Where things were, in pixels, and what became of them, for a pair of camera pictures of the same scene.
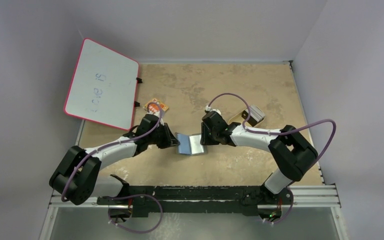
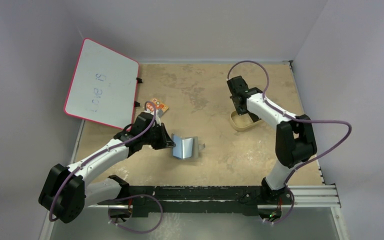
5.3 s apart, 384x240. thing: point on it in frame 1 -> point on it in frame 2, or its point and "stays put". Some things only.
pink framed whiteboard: (103, 86) stays put
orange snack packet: (155, 104) stays put
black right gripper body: (206, 133) -> (240, 108)
